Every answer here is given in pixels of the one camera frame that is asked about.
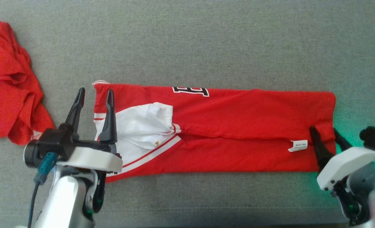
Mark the black cable teal plug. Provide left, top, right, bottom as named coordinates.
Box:
left=27, top=152, right=57, bottom=228

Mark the red white sports jersey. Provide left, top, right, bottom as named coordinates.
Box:
left=92, top=80, right=336, bottom=183

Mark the grey sofa seat cushion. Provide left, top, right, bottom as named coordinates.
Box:
left=0, top=0, right=375, bottom=228

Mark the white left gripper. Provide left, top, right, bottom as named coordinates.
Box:
left=57, top=88, right=124, bottom=174

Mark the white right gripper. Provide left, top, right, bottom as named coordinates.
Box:
left=309, top=126, right=375, bottom=191

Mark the red shorts white stripe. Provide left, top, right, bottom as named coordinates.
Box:
left=0, top=19, right=55, bottom=145

